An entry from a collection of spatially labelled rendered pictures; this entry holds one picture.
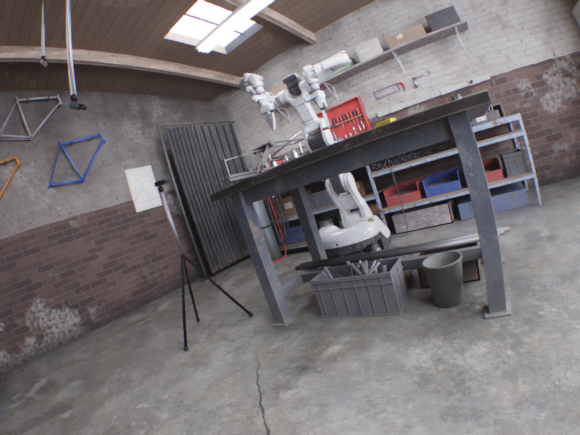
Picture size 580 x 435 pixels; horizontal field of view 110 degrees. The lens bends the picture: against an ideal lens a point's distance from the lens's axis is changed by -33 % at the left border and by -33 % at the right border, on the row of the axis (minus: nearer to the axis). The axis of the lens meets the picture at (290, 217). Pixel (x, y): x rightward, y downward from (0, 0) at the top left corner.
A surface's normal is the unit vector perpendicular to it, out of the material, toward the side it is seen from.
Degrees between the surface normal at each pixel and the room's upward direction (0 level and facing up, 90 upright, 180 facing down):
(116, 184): 90
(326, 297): 90
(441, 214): 90
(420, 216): 90
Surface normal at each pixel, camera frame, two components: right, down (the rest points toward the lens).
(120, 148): 0.76, -0.20
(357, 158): -0.56, 0.25
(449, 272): -0.11, 0.22
